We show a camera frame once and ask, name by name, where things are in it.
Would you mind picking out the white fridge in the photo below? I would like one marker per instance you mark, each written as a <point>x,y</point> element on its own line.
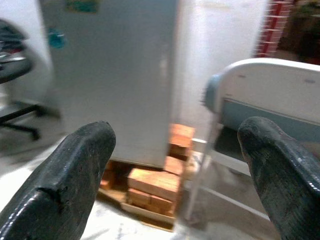
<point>140,160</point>

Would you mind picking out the teal sticker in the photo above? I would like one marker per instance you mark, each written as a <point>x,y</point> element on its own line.
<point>57,38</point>

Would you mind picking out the white fridge door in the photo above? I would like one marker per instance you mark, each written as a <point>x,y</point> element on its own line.
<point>112,75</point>

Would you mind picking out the green yellow sticker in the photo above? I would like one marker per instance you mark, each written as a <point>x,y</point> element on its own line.
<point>81,6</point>

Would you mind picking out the white blue plastic chair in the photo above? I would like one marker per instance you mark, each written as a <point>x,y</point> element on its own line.
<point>270,82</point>

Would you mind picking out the orange brick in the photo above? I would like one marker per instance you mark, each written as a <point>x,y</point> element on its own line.
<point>162,205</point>
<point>174,165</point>
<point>110,175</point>
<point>138,198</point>
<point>181,140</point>
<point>155,182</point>

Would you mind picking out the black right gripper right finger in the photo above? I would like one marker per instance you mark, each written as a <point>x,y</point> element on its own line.
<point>282,175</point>

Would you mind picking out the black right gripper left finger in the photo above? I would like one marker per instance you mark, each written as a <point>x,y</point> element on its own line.
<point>62,180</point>

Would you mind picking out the black office chair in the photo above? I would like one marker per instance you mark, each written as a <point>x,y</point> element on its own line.
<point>15,70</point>

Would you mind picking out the wooden board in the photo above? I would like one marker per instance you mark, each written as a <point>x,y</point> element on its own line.
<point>140,212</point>

